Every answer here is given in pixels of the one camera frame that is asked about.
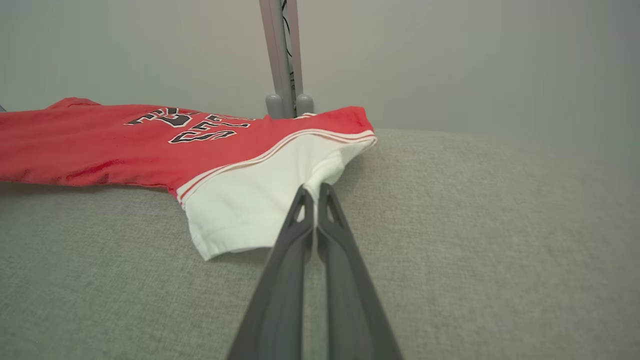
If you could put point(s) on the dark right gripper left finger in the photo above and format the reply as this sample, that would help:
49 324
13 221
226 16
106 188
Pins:
277 310

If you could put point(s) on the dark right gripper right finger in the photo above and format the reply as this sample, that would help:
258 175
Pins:
352 310

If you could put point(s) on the red and white jersey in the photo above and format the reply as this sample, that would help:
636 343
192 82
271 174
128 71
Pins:
100 145

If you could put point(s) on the grey rounded post foot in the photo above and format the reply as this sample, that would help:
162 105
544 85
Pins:
274 106
305 104

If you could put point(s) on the grey metal partition post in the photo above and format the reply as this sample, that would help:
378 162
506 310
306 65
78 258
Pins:
275 50

